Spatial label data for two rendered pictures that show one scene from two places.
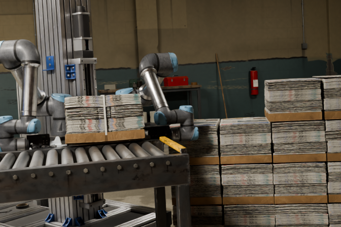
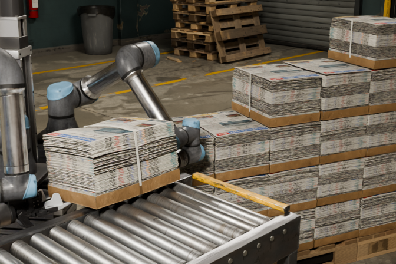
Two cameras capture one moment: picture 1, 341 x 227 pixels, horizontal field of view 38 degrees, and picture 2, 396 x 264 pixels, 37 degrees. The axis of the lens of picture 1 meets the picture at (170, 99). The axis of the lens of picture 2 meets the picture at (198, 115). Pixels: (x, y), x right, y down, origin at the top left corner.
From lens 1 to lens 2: 1.45 m
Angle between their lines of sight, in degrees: 35
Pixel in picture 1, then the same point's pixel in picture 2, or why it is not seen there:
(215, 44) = not seen: outside the picture
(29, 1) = not seen: outside the picture
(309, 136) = (305, 139)
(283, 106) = (285, 109)
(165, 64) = (149, 59)
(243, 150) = (240, 162)
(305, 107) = (304, 108)
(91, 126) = (122, 177)
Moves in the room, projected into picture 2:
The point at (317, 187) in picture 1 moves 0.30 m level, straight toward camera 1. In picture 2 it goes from (309, 192) to (339, 218)
